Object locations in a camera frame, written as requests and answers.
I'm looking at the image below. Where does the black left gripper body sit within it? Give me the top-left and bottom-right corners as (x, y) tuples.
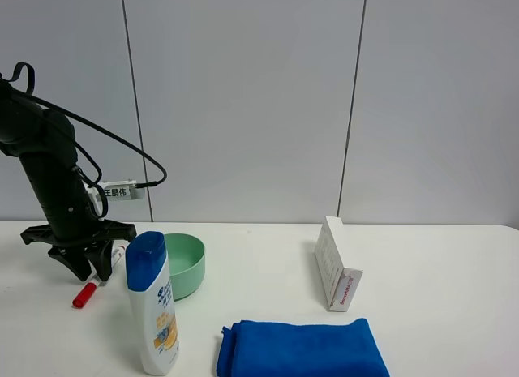
(19, 152), (136, 248)

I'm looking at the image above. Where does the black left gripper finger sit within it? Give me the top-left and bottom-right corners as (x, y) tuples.
(85, 242), (113, 281)
(48, 247), (92, 281)

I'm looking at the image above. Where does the white marker red cap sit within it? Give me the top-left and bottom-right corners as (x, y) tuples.
(72, 243), (127, 309)

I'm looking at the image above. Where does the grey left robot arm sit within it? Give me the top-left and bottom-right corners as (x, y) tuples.
(1, 80), (136, 281)

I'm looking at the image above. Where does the white shampoo bottle blue cap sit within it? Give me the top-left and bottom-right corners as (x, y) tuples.
(125, 231), (179, 376)

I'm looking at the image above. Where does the green bowl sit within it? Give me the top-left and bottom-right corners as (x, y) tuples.
(165, 233), (205, 302)

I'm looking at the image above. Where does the blue folded cloth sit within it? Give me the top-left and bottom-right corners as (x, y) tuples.
(216, 318), (389, 376)

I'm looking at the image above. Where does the white cardboard box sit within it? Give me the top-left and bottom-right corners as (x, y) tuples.
(314, 216), (363, 312)

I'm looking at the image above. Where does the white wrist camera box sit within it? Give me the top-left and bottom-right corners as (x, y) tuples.
(84, 180), (144, 203)

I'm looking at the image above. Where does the black cable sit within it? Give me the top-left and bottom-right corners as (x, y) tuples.
(0, 61), (168, 220)

